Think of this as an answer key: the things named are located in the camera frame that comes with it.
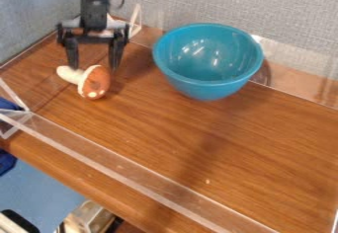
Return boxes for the blue bowl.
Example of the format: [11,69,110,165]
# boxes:
[152,23,265,101]

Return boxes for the black white object bottom left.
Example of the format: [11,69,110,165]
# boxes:
[0,209,40,233]

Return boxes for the clear acrylic front barrier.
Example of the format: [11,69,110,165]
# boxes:
[0,109,281,233]

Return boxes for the clear acrylic barrier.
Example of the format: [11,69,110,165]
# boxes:
[132,27,338,111]
[0,109,281,233]

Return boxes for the clear acrylic left corner bracket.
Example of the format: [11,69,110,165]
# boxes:
[0,78,32,139]

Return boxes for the metallic object under table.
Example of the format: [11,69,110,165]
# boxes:
[55,200,115,233]

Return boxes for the blue object at left edge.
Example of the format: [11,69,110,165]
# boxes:
[0,97,24,178]

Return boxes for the brown and white toy mushroom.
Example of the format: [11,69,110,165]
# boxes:
[56,65,111,100]

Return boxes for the clear acrylic corner bracket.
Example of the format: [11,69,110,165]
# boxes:
[104,3,144,39]
[0,78,32,139]

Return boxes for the clear acrylic back barrier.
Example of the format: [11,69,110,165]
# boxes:
[132,27,338,111]

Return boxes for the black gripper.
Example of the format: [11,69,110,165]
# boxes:
[56,0,130,71]

